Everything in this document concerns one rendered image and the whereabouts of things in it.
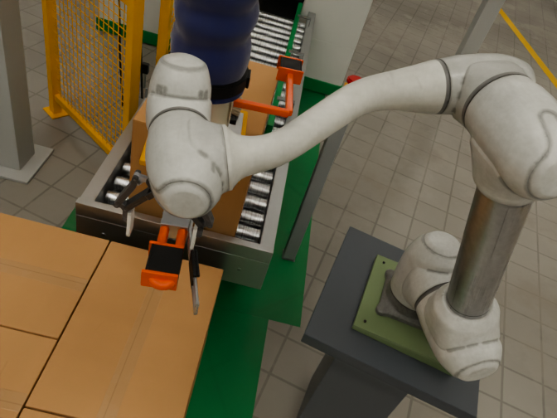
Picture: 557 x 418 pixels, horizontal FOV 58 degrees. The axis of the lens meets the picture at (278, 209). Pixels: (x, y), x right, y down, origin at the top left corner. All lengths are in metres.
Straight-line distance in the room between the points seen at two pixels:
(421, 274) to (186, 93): 0.82
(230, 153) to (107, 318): 0.98
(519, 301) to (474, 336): 1.87
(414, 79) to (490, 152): 0.19
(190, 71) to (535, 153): 0.54
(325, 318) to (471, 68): 0.82
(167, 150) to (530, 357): 2.43
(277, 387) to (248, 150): 1.56
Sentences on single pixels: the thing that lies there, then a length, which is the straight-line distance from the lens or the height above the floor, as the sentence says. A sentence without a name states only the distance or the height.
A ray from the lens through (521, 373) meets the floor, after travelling 2.81.
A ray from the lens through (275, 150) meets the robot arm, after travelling 0.77.
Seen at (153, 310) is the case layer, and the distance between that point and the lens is 1.64.
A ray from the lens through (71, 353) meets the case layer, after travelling 1.57.
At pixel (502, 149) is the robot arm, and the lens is 0.87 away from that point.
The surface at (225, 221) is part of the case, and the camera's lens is 1.81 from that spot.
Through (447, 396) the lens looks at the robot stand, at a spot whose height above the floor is 0.75.
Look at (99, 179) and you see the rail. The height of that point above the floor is 0.59.
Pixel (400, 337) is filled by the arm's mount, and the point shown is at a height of 0.78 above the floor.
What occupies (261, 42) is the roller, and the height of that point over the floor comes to 0.55.
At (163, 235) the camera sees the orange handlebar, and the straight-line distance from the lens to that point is 1.14.
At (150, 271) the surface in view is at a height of 1.07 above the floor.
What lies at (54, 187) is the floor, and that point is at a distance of 2.82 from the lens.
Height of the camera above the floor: 1.89
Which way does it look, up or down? 41 degrees down
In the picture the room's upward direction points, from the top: 18 degrees clockwise
